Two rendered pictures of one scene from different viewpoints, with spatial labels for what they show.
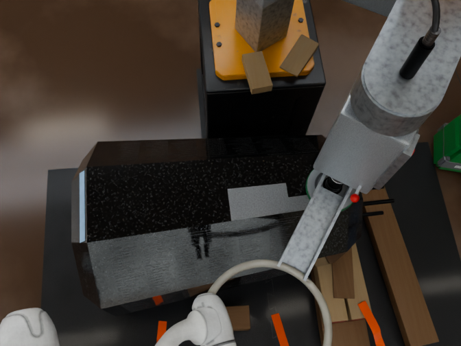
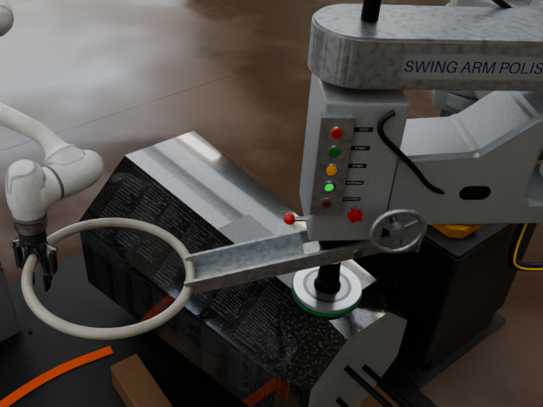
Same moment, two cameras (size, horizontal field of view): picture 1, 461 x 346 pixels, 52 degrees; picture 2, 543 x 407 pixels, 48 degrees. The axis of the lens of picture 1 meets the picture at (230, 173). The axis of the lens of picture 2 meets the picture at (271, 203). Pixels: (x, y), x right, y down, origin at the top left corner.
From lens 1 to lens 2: 1.59 m
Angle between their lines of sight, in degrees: 44
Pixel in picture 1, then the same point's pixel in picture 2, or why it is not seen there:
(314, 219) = (262, 260)
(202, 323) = (62, 145)
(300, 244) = (225, 267)
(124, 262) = (125, 195)
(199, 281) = (146, 267)
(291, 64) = not seen: hidden behind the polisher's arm
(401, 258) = not seen: outside the picture
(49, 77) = (292, 165)
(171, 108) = not seen: hidden behind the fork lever
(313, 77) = (452, 243)
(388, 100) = (325, 17)
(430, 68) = (393, 28)
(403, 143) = (325, 100)
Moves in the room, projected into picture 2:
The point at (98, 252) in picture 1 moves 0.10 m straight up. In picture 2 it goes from (121, 170) to (119, 149)
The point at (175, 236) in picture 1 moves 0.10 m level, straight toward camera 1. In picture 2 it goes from (171, 204) to (151, 216)
